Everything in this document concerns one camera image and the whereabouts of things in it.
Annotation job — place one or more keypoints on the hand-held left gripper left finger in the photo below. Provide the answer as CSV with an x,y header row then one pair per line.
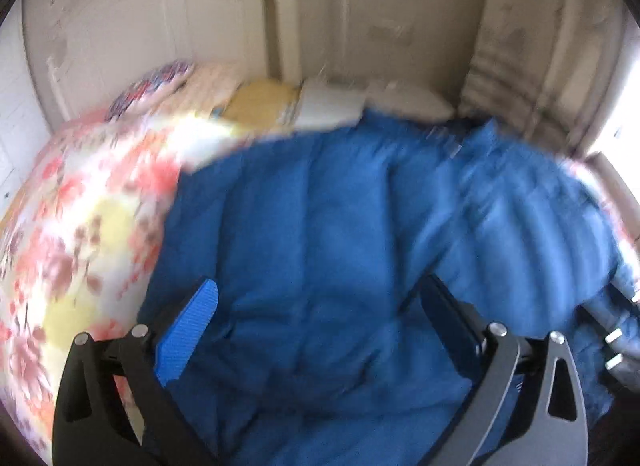
x,y
192,318

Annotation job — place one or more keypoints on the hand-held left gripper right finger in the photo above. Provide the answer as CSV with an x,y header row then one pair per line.
x,y
450,311

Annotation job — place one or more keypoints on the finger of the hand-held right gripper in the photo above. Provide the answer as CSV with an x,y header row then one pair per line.
x,y
617,326

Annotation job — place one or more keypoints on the blue puffer jacket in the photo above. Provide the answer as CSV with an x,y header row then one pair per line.
x,y
340,226

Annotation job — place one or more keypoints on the floral bed sheet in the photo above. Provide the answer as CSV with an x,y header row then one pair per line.
x,y
85,226

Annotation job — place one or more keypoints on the window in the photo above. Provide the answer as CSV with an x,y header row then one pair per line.
x,y
620,155

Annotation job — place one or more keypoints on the yellow folded cloth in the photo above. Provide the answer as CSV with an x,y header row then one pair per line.
x,y
260,103

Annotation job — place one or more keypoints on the red and blue patterned pillow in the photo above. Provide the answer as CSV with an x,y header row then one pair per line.
x,y
150,85

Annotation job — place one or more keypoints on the grey folded cloth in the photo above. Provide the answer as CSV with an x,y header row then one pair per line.
x,y
325,105

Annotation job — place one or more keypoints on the beige patterned curtain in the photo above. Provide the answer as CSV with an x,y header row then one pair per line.
x,y
530,45

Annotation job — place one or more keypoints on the white bed headboard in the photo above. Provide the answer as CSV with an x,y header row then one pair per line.
x,y
150,30

